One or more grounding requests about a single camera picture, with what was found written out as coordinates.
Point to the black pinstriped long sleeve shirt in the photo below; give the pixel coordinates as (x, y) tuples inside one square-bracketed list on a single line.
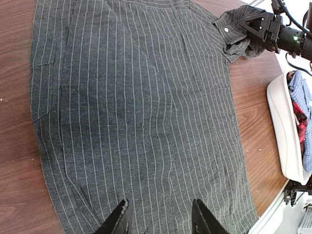
[(132, 99)]

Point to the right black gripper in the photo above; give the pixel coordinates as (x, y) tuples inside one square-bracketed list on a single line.
[(268, 30)]

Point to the white plastic bin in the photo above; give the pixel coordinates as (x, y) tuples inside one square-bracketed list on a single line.
[(285, 128)]

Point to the red black plaid shirt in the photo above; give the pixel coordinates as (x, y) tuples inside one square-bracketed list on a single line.
[(301, 124)]

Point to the front aluminium rail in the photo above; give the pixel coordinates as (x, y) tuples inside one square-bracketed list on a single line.
[(289, 213)]

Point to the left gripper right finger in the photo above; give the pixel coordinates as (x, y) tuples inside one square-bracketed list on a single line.
[(203, 221)]

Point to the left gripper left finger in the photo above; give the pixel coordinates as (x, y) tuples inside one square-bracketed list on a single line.
[(119, 221)]

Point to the blue checked long sleeve shirt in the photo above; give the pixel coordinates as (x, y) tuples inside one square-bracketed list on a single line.
[(302, 107)]

